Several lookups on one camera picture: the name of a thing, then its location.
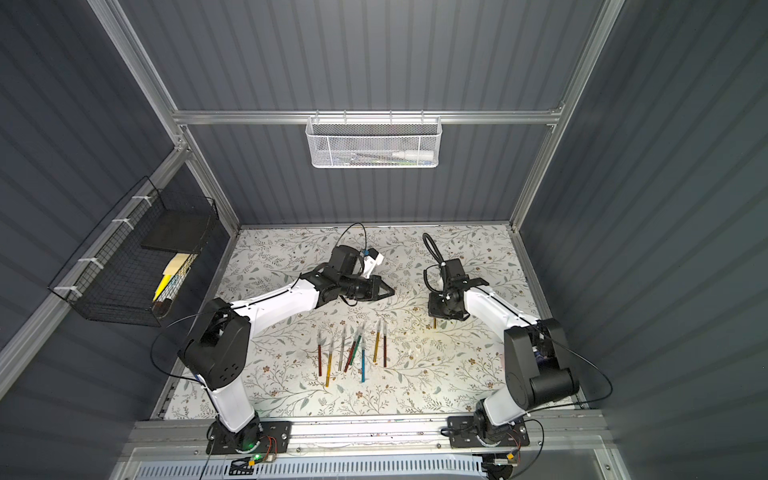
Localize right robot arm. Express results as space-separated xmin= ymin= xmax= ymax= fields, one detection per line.
xmin=428 ymin=259 xmax=580 ymax=436

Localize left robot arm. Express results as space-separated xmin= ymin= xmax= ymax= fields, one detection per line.
xmin=178 ymin=245 xmax=394 ymax=434

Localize blue carving knife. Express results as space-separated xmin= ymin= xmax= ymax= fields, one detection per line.
xmin=359 ymin=339 xmax=366 ymax=383

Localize green carving knife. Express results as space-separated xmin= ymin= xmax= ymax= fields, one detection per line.
xmin=349 ymin=326 xmax=364 ymax=366

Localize dark red carving knife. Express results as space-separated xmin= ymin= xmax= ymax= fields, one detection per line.
xmin=317 ymin=331 xmax=323 ymax=377

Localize white marker in basket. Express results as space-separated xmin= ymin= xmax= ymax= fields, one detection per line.
xmin=391 ymin=150 xmax=435 ymax=163

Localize yellow sticky notes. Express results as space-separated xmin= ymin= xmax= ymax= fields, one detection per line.
xmin=153 ymin=253 xmax=197 ymax=302

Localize black notebook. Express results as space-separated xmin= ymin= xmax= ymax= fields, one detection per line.
xmin=140 ymin=210 xmax=213 ymax=254

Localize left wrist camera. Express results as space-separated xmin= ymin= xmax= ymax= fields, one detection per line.
xmin=362 ymin=248 xmax=383 ymax=279

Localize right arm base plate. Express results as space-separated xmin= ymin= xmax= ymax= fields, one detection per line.
xmin=440 ymin=415 xmax=530 ymax=449

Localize white wire mesh basket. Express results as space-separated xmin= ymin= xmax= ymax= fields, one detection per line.
xmin=305 ymin=115 xmax=443 ymax=169

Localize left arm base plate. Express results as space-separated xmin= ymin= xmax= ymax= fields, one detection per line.
xmin=206 ymin=419 xmax=293 ymax=455

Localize black wire mesh basket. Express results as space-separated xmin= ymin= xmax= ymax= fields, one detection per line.
xmin=49 ymin=180 xmax=219 ymax=327

